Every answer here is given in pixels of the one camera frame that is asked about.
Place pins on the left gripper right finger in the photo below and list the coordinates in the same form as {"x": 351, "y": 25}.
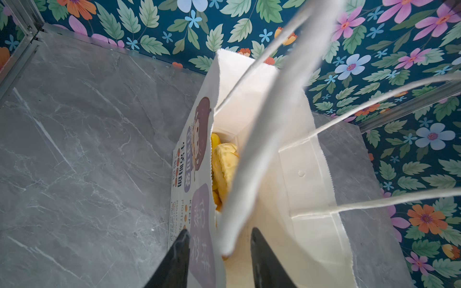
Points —
{"x": 268, "y": 272}

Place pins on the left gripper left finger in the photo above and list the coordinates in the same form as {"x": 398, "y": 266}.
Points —
{"x": 173, "y": 270}

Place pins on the white paper bag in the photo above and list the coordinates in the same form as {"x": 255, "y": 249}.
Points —
{"x": 282, "y": 184}

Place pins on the braided pale bread roll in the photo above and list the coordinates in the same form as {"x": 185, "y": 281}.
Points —
{"x": 225, "y": 159}

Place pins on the small round striped bun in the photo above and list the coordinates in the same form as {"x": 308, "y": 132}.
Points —
{"x": 215, "y": 141}

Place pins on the golden croissant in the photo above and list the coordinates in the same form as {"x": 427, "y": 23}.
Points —
{"x": 216, "y": 196}

